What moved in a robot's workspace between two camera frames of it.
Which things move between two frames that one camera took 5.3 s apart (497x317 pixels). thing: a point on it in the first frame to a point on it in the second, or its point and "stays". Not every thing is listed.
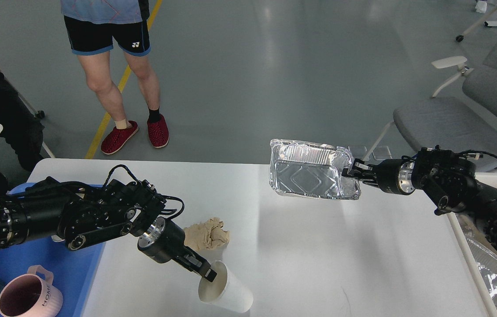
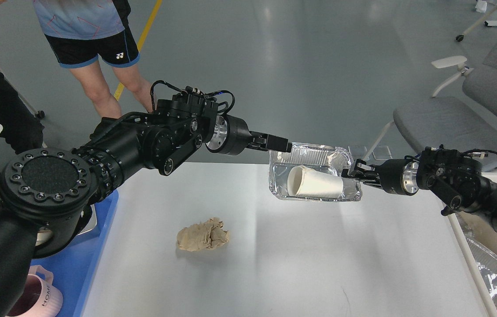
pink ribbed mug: x=33 y=294 stays
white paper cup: x=224 y=291 to x=302 y=180
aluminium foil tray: x=312 y=169 stays
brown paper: x=206 y=235 stays
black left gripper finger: x=196 y=263 to x=267 y=141
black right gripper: x=395 y=176 stays
